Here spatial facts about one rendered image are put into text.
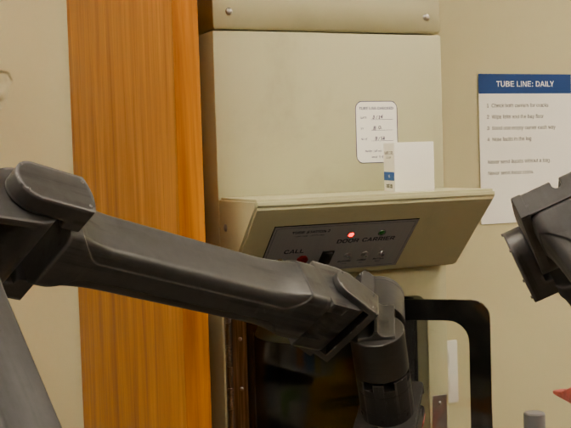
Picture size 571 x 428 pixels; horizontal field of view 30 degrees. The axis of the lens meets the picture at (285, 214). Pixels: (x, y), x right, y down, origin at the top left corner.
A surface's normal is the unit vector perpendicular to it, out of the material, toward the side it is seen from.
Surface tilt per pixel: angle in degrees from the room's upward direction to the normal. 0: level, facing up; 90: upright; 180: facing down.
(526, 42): 90
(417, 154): 90
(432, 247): 135
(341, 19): 90
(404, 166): 90
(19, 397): 48
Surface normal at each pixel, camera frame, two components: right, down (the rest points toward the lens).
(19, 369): 0.67, -0.65
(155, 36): -0.91, 0.05
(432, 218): 0.32, 0.73
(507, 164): 0.41, 0.04
